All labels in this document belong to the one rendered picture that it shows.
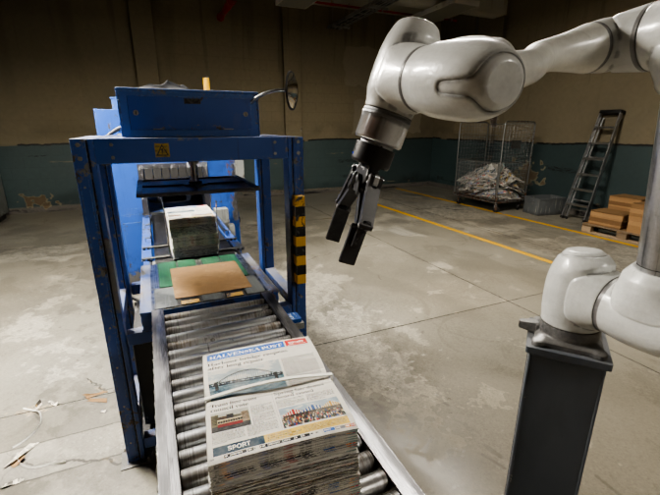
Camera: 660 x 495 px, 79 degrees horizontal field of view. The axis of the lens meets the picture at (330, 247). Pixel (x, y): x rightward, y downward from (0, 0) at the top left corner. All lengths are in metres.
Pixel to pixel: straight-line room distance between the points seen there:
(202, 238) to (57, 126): 6.99
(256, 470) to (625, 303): 0.88
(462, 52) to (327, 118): 9.59
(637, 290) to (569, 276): 0.17
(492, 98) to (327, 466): 0.70
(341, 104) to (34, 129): 6.35
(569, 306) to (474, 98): 0.79
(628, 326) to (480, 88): 0.76
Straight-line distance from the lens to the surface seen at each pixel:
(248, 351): 1.09
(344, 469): 0.90
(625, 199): 7.62
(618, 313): 1.17
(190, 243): 2.66
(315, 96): 10.05
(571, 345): 1.30
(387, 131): 0.72
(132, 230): 4.25
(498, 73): 0.58
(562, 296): 1.25
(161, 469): 1.17
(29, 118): 9.49
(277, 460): 0.84
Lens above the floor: 1.59
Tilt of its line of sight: 17 degrees down
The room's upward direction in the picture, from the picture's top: straight up
